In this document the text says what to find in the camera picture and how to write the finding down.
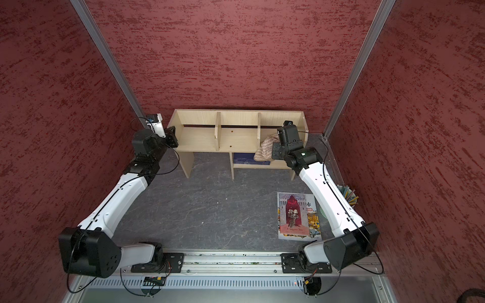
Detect beige striped fluffy cloth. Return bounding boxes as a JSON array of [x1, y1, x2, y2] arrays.
[[253, 133, 280, 162]]

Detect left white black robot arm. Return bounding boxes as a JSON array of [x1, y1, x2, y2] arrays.
[[58, 126, 178, 279]]

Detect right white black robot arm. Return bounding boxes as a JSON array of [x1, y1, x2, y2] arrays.
[[272, 121, 380, 271]]

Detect blue book on shelf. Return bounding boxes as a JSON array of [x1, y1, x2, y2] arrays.
[[232, 153, 271, 165]]

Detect red illustrated picture book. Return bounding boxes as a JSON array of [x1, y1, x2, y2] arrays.
[[277, 192, 322, 242]]

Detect green cup of pencils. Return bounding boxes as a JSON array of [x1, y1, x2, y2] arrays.
[[337, 185, 359, 208]]

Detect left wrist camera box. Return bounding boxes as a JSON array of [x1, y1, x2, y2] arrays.
[[146, 113, 166, 138]]

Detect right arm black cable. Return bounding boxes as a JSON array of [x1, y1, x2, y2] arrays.
[[297, 130, 385, 275]]

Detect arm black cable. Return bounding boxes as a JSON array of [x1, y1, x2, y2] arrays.
[[297, 130, 385, 275], [66, 116, 181, 294]]

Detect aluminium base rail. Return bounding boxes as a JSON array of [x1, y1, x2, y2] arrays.
[[63, 250, 397, 302]]

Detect left aluminium corner post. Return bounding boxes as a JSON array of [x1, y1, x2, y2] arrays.
[[70, 0, 145, 118]]

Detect aluminium corner post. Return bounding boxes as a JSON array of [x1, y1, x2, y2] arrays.
[[70, 0, 145, 118], [323, 0, 396, 141]]

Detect right aluminium corner post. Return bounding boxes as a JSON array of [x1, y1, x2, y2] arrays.
[[323, 0, 396, 141]]

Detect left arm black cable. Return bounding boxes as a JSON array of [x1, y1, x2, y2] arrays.
[[66, 116, 181, 294]]

